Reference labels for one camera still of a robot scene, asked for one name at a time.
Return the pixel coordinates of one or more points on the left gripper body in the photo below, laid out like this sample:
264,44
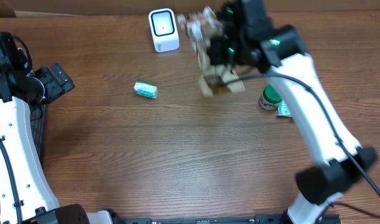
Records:
53,88

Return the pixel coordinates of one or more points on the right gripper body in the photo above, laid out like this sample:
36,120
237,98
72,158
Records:
222,52

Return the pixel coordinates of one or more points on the clear bag beige contents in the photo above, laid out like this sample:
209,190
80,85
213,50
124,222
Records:
202,29

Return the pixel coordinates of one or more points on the green lid jar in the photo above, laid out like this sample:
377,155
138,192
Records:
269,99

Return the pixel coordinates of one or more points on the green wet wipes pack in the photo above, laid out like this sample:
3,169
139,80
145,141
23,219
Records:
283,110

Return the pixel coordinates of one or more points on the teal white tissue pack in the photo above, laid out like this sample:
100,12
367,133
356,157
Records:
146,90

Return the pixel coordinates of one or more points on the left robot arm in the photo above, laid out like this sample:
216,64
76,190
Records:
25,195

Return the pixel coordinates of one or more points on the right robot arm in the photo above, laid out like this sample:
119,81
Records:
283,59

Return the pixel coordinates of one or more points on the white barcode scanner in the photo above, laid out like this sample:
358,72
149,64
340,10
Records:
164,30

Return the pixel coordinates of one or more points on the grey plastic mesh basket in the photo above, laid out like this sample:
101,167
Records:
38,122

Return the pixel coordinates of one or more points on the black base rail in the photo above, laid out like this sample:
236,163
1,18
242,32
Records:
258,219

